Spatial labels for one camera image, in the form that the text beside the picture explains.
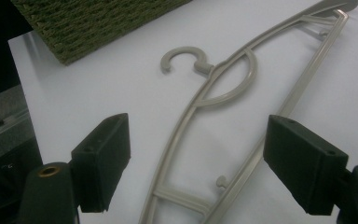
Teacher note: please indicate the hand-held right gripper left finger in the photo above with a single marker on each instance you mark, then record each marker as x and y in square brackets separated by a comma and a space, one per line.
[102, 161]

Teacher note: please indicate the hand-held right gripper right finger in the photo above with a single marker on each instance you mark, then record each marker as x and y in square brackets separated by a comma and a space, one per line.
[304, 161]

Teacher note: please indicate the grey plastic clothes hanger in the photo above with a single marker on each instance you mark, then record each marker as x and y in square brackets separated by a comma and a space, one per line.
[195, 102]

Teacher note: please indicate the green woven basket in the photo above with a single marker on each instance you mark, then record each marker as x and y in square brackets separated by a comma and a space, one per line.
[90, 25]

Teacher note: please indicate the white paper sheet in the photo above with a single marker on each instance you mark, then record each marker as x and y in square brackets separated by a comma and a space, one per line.
[105, 87]

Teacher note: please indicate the metal floor rail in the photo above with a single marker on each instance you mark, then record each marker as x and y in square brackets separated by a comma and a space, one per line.
[3, 130]

